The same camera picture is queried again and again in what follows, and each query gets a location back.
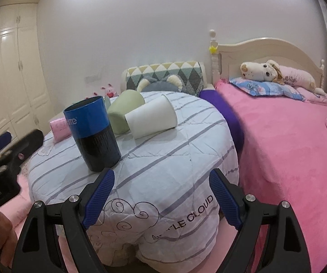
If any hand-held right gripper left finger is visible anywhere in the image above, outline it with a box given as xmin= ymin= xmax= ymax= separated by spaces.
xmin=11 ymin=168 xmax=115 ymax=273

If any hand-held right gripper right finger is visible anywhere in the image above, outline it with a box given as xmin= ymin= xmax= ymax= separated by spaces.
xmin=208 ymin=168 xmax=312 ymax=273

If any green cup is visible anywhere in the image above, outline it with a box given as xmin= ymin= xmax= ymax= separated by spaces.
xmin=107 ymin=89 xmax=146 ymax=135

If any white cup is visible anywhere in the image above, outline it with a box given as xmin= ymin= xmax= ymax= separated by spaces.
xmin=124 ymin=94 xmax=178 ymax=140

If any pink cup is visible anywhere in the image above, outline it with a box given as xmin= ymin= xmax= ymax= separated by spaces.
xmin=49 ymin=116 xmax=74 ymax=143

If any blue and black cup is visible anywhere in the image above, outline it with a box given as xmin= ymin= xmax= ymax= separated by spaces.
xmin=63 ymin=96 xmax=121 ymax=172

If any person's left hand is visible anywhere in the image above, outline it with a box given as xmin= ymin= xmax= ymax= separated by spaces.
xmin=0 ymin=212 xmax=19 ymax=265

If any cream wardrobe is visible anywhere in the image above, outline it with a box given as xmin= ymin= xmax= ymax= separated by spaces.
xmin=0 ymin=4 xmax=51 ymax=148

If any white grey striped quilt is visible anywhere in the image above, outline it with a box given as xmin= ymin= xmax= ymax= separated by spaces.
xmin=24 ymin=91 xmax=239 ymax=268

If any pink fleece blanket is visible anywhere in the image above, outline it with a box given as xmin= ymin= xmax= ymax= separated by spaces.
xmin=215 ymin=78 xmax=327 ymax=273

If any purple blanket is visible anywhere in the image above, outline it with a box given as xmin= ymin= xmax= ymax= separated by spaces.
xmin=199 ymin=89 xmax=245 ymax=160

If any pink pig plush toy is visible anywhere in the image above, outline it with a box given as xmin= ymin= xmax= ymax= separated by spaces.
xmin=101 ymin=84 xmax=117 ymax=99

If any blue printed pillow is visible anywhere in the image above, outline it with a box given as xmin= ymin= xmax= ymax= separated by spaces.
xmin=229 ymin=77 xmax=306 ymax=102

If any grey plush toy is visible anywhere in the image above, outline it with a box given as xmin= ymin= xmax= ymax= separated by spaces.
xmin=136 ymin=75 xmax=182 ymax=93

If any triangle patterned cushion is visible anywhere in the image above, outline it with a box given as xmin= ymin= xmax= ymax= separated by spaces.
xmin=125 ymin=61 xmax=205 ymax=96

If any white dog plush toy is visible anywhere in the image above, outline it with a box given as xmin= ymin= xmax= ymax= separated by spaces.
xmin=240 ymin=60 xmax=325 ymax=95

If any pink pillow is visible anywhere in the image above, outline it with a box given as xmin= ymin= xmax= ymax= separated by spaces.
xmin=294 ymin=87 xmax=327 ymax=106

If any cream wooden bed headboard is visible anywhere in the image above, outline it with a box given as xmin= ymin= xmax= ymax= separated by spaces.
xmin=209 ymin=29 xmax=327 ymax=97

